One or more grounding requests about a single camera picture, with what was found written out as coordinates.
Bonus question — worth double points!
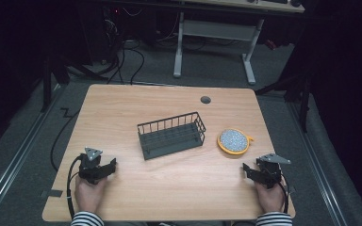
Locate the black floor cable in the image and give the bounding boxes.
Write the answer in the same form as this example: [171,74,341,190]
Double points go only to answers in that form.
[49,107,80,172]

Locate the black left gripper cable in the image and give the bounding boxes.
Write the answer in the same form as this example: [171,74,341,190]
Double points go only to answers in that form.
[66,154,84,220]

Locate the bundle of black floor cables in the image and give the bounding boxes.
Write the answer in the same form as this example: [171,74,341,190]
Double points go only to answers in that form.
[102,8,146,86]

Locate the white-framed wooden desk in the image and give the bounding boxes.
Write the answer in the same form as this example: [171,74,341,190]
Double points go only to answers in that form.
[173,0,305,86]

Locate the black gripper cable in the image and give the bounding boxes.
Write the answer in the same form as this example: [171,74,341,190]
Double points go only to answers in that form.
[277,172,290,215]
[66,154,84,220]

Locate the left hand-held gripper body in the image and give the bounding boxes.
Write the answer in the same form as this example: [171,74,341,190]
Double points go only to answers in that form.
[77,147,108,186]

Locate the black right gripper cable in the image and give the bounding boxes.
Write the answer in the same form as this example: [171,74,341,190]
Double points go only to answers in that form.
[277,172,290,215]

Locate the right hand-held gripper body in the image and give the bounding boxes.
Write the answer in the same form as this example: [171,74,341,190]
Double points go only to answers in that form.
[255,153,292,189]

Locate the black metal stand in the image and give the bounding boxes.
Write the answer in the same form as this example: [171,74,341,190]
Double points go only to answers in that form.
[40,55,72,113]
[254,70,313,134]

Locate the grey tape strip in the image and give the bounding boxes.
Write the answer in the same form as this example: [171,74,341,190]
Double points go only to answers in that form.
[40,188,64,199]

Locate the metal floor rail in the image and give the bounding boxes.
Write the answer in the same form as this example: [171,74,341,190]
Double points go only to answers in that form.
[0,84,64,224]
[287,102,350,226]

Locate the person's right hand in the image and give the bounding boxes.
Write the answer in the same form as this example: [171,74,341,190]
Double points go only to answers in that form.
[254,180,287,215]

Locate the person's left hand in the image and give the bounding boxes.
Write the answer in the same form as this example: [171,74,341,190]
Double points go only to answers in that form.
[74,174,108,215]

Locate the dark grey wire basket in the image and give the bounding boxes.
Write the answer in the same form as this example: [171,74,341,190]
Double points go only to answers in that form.
[137,111,207,161]

